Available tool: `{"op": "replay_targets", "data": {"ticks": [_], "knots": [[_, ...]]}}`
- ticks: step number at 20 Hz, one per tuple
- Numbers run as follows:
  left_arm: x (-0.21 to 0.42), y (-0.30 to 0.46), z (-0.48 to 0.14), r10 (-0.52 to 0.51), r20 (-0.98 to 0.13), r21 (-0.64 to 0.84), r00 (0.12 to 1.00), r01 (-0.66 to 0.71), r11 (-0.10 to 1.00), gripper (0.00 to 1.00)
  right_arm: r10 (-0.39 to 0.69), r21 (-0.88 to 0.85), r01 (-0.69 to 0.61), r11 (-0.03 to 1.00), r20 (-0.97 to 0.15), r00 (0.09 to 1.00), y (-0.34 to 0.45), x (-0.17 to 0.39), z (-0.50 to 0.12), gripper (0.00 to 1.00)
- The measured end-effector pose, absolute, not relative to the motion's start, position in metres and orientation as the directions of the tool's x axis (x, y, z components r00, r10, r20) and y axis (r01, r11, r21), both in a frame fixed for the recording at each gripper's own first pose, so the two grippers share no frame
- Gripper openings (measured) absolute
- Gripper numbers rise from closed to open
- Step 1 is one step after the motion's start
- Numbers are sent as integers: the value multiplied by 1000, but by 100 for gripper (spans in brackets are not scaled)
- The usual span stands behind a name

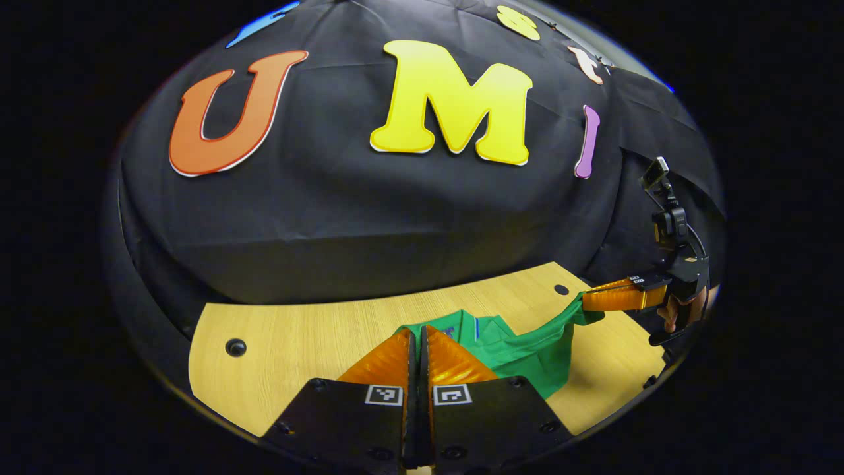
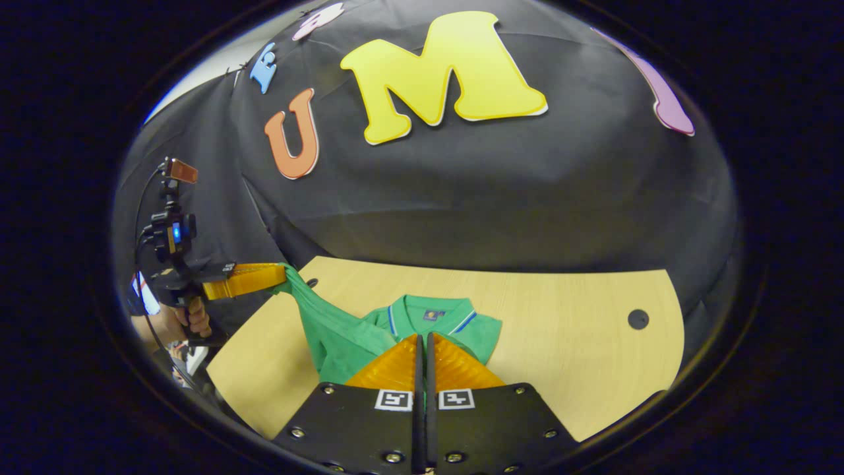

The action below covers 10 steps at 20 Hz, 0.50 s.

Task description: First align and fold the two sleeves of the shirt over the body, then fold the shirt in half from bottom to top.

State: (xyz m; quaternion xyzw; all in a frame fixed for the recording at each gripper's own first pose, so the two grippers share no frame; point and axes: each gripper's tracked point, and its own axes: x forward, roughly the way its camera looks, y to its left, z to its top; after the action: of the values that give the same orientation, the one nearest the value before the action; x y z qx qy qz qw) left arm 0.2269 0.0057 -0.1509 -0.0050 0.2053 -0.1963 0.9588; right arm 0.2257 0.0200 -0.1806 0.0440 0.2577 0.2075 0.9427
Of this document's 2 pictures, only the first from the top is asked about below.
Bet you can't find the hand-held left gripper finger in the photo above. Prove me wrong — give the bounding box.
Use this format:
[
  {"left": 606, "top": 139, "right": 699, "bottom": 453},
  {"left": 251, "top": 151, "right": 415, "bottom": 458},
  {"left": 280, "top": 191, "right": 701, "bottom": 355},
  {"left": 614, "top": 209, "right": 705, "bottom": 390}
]
[
  {"left": 419, "top": 325, "right": 574, "bottom": 475},
  {"left": 260, "top": 328, "right": 417, "bottom": 475}
]

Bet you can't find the green T-shirt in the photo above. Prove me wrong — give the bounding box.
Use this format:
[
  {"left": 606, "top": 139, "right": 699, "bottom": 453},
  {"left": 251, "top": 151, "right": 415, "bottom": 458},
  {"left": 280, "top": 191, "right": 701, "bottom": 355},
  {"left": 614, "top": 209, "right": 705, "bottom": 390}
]
[{"left": 396, "top": 294, "right": 604, "bottom": 400}]

